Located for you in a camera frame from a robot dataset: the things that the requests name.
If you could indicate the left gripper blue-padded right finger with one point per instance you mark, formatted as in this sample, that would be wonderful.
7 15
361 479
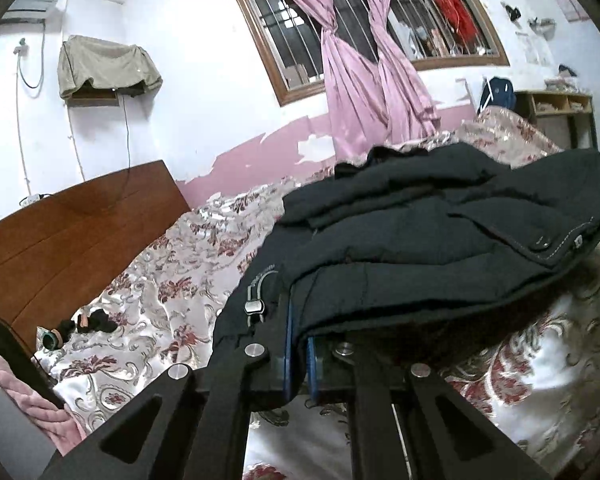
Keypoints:
405 422

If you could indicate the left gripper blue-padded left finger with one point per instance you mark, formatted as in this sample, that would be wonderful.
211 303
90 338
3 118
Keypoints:
192 424

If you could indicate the black jacket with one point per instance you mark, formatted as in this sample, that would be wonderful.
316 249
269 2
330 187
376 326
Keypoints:
445 250

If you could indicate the pink fleece blanket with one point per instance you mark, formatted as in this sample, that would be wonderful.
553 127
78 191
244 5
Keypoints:
57 424

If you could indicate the black headphones on bed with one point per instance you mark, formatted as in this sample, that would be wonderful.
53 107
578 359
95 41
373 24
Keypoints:
97 321

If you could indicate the floral satin bedspread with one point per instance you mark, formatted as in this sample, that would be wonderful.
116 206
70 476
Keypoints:
539 385

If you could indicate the brown wooden headboard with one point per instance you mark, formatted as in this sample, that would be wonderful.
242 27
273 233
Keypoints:
60 253

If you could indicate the right pink curtain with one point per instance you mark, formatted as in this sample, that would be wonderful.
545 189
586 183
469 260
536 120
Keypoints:
410 109

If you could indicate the pink curtain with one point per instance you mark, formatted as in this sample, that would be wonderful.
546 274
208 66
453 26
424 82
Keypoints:
356 105
410 109

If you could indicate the left pink curtain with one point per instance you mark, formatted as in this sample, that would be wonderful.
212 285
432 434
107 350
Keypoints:
356 105

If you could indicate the navy blue backpack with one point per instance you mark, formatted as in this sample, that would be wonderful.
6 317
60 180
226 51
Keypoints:
499 92

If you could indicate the wooden shelf unit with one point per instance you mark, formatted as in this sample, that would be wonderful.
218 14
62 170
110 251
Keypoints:
566 118

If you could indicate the wooden framed barred window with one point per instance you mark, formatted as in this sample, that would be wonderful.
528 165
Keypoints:
289 41

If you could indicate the red hanging garment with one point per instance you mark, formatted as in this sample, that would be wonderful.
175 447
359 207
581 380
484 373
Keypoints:
458 17

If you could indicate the white air conditioner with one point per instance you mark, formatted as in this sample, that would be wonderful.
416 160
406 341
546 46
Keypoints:
28 11

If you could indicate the beige cloth covered wall shelf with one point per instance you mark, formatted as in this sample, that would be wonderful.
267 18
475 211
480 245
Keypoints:
104 66

